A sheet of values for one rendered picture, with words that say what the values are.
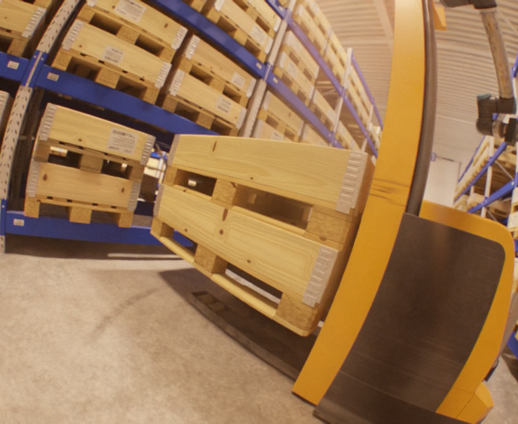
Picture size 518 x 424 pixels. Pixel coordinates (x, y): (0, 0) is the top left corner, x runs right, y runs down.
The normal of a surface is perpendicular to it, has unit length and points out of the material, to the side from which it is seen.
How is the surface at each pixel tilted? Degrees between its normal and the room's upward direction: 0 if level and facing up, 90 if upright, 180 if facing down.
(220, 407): 0
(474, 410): 90
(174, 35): 90
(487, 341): 90
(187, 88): 90
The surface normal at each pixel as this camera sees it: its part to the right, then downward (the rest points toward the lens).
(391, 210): -0.60, -0.12
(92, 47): 0.76, 0.26
